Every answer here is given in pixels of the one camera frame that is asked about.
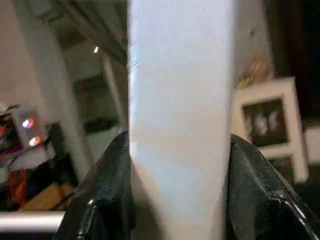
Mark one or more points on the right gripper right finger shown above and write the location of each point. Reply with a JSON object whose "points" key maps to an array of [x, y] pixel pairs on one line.
{"points": [[265, 200]]}

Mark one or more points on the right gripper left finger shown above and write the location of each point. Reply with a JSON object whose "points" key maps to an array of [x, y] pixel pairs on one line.
{"points": [[102, 200]]}

